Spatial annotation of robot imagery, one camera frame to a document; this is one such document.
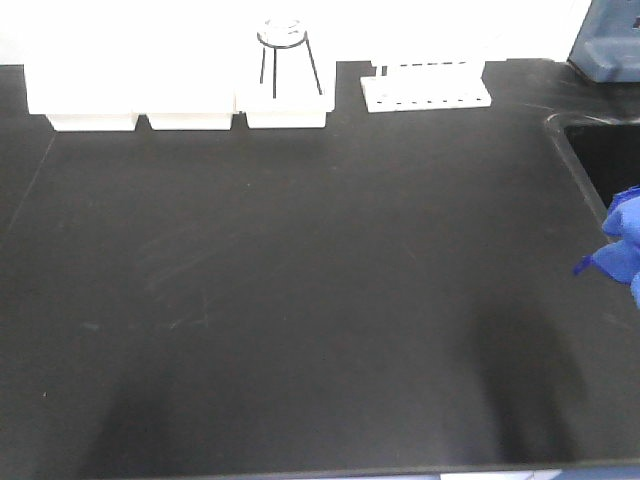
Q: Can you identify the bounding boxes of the blue pegboard drying rack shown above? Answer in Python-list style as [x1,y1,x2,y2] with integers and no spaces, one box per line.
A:
[569,0,639,83]

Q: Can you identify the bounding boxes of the black lab sink basin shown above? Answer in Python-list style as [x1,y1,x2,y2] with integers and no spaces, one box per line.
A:
[543,112,639,224]

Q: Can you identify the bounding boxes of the clear glass flask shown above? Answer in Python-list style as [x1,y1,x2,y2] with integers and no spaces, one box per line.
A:
[257,18,307,49]

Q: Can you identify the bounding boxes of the white plastic left bin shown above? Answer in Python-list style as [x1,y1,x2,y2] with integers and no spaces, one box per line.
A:
[24,57,139,132]

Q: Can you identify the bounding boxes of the white plastic bin with flask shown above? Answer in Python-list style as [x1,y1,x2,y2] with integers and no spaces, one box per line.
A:
[236,28,337,129]

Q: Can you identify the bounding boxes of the blue microfiber cloth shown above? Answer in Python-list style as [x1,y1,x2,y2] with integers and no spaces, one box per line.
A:
[573,185,639,306]

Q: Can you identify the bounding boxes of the white plastic middle bin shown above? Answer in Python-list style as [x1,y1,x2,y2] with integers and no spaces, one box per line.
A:
[132,62,236,130]

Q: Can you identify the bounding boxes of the white test tube rack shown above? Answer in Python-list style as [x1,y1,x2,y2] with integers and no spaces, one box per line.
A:
[360,59,492,113]

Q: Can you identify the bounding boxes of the black wire tripod stand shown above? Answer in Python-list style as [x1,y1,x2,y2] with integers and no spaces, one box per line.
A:
[256,26,324,100]

